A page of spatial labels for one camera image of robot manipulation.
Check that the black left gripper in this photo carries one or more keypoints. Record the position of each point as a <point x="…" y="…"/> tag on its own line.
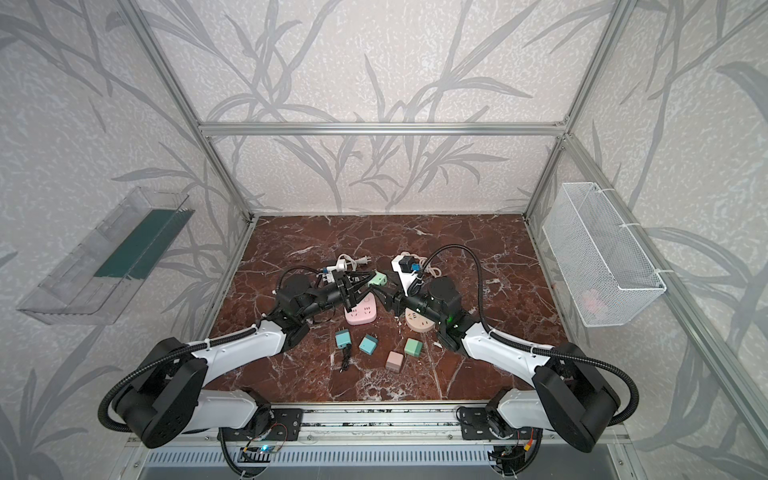
<point x="344" y="288"/>

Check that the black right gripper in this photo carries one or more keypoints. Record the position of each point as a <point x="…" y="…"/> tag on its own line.
<point x="405" y="299"/>

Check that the mint green charger cube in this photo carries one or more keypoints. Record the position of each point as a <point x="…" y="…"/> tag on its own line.
<point x="379" y="279"/>

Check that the light green charger cube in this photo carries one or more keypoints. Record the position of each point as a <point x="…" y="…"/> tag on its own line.
<point x="413" y="347"/>

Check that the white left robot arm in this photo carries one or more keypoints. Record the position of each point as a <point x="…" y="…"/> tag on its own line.
<point x="166" y="395"/>

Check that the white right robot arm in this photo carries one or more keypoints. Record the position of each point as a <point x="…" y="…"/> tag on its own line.
<point x="568" y="394"/>

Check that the pink square power strip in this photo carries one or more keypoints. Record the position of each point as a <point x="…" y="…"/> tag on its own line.
<point x="364" y="312"/>

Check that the beige round power strip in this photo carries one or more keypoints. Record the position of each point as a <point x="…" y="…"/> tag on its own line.
<point x="417" y="322"/>

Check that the beige pink charger cube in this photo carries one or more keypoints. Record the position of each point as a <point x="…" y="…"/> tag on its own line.
<point x="394" y="361"/>

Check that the pink object in basket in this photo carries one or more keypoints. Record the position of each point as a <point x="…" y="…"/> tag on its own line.
<point x="593" y="303"/>

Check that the teal charger cube with cable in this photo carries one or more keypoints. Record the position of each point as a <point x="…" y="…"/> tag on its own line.
<point x="344" y="343"/>

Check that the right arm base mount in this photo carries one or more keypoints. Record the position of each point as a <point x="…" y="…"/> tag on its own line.
<point x="477" y="423"/>

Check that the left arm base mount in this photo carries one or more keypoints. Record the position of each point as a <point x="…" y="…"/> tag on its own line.
<point x="268" y="423"/>

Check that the white wire mesh basket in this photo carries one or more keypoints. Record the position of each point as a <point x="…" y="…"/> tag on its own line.
<point x="596" y="249"/>

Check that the aluminium cage frame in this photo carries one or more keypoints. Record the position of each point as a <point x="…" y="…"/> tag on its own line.
<point x="733" y="379"/>

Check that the clear plastic wall bin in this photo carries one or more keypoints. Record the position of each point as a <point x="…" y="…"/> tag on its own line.
<point x="95" y="282"/>

